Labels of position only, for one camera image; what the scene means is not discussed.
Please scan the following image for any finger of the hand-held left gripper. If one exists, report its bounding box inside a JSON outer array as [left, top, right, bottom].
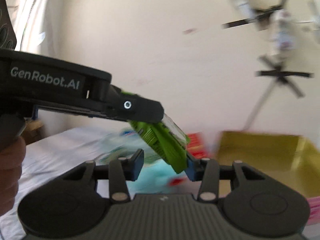
[[106, 84, 165, 125]]

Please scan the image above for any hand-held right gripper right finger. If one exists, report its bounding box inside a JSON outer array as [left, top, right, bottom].
[[185, 152, 265, 202]]

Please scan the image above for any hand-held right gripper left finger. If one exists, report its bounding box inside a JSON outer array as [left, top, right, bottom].
[[59, 149, 145, 203]]

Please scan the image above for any green snack packet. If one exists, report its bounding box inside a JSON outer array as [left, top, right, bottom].
[[127, 112, 190, 174]]

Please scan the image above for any pink macaron gift box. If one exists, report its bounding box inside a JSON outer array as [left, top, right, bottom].
[[202, 130, 320, 227]]

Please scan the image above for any person's left hand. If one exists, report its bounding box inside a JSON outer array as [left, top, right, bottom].
[[0, 137, 27, 215]]

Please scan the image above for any teal zipper pouch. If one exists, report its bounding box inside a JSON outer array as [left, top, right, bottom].
[[96, 135, 187, 193]]

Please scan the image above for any red snack packet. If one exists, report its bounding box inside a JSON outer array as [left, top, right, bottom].
[[186, 132, 208, 159]]

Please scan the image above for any brown cardboard box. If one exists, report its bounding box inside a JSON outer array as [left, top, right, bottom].
[[24, 119, 45, 144]]

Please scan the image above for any striped bed sheet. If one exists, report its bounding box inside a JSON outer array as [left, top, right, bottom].
[[0, 126, 220, 240]]

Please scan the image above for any white curtain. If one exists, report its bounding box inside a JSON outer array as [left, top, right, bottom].
[[15, 0, 59, 53]]

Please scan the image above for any white power strip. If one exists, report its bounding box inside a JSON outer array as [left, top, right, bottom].
[[266, 10, 297, 58]]

